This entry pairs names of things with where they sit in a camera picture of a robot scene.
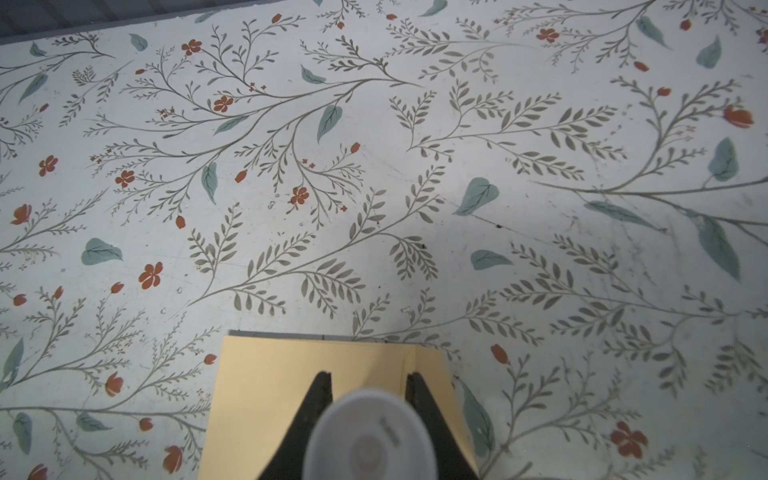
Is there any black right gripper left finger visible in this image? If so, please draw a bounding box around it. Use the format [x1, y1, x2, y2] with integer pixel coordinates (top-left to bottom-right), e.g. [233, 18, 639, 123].
[258, 371, 333, 480]

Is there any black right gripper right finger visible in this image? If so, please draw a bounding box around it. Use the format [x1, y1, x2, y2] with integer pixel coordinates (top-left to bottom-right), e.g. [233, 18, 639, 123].
[405, 372, 478, 480]

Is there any manila paper envelope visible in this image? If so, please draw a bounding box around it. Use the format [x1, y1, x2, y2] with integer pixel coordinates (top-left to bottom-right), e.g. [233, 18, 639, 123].
[200, 335, 478, 479]

